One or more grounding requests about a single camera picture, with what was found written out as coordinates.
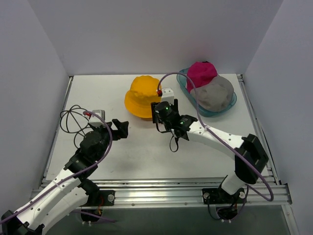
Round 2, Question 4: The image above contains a yellow bucket hat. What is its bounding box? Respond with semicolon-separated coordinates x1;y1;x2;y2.
124;75;161;119

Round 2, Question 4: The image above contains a magenta baseball cap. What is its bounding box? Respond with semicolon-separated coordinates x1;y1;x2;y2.
187;62;218;88

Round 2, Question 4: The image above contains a grey bucket hat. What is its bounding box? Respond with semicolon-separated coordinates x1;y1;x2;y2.
190;76;234;112

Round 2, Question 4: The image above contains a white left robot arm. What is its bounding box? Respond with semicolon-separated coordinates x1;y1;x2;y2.
0;119;129;235

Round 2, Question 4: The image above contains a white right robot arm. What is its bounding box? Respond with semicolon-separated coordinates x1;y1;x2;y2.
151;99;268;202

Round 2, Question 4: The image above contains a teal plastic basket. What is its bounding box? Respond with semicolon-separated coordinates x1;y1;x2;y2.
177;69;237;117

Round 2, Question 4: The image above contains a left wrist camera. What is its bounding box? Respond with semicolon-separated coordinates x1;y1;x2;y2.
83;110;105;127

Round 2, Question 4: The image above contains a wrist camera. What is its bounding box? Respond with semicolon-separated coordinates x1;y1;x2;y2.
156;88;175;104
83;110;105;127

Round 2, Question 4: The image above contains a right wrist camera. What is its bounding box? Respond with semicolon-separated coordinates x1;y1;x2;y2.
156;88;175;104

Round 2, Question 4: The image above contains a black wire hat stand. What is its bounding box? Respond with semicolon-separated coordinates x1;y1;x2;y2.
59;104;91;149

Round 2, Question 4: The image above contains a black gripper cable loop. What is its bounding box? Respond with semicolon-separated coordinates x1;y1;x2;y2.
155;122;180;153

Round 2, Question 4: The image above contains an aluminium mounting rail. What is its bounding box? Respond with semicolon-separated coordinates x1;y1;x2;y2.
26;175;293;235

